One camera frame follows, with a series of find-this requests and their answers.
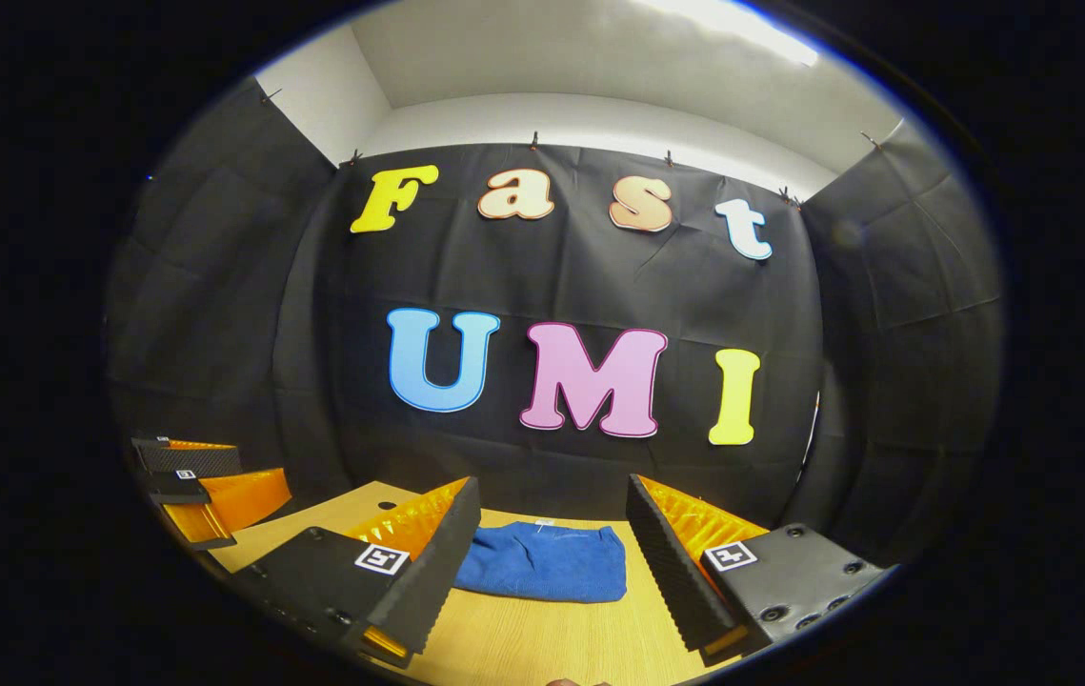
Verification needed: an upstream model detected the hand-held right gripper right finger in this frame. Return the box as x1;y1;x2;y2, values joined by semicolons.
626;474;889;658

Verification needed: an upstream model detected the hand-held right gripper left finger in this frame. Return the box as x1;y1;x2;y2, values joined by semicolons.
218;476;483;668

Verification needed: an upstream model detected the blue jacket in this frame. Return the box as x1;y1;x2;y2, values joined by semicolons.
452;519;629;604

